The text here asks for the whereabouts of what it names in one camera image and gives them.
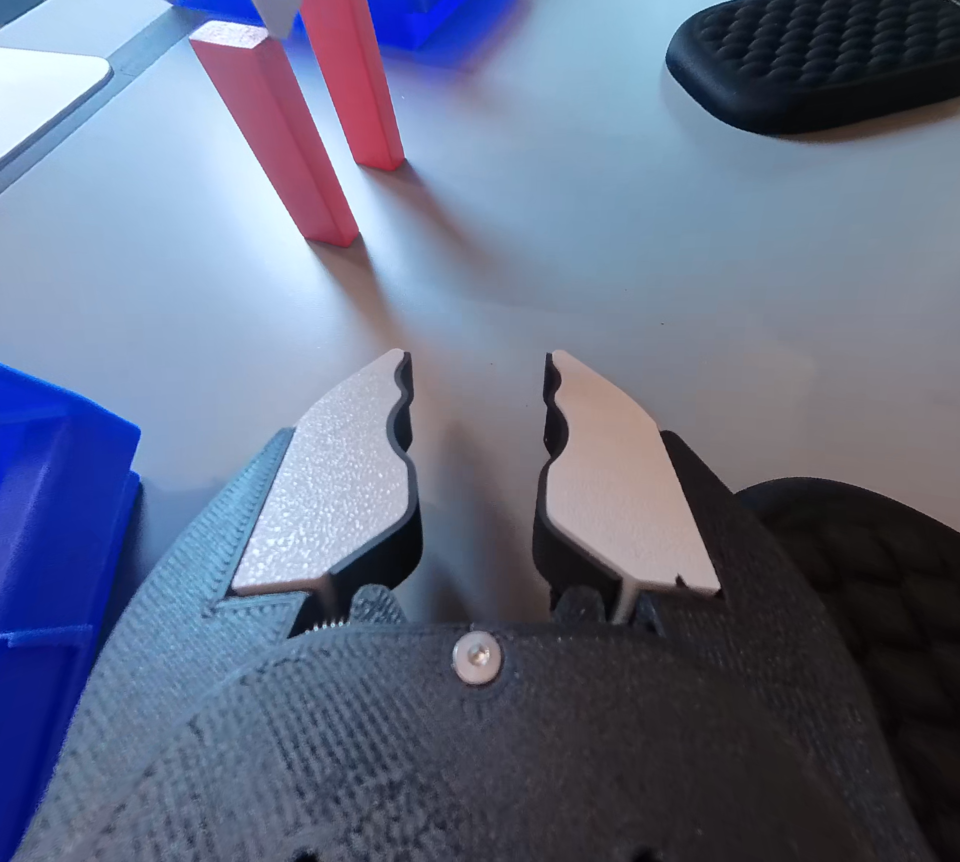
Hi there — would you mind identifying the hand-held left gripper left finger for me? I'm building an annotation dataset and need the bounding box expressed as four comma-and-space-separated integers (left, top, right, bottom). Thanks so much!
230, 348, 424, 610

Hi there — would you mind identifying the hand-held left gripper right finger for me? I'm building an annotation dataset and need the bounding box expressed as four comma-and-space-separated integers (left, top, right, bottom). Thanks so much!
533, 350, 724, 620

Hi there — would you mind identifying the red wooden block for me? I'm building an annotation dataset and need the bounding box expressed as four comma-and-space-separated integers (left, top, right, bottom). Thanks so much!
302, 0, 408, 173
189, 20, 363, 247

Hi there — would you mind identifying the white document stand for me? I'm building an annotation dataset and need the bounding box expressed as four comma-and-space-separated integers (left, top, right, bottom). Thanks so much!
0, 48, 115, 173

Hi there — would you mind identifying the black wrist rest pad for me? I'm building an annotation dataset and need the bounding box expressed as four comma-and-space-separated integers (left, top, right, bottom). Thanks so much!
735, 477, 960, 862
665, 0, 960, 136

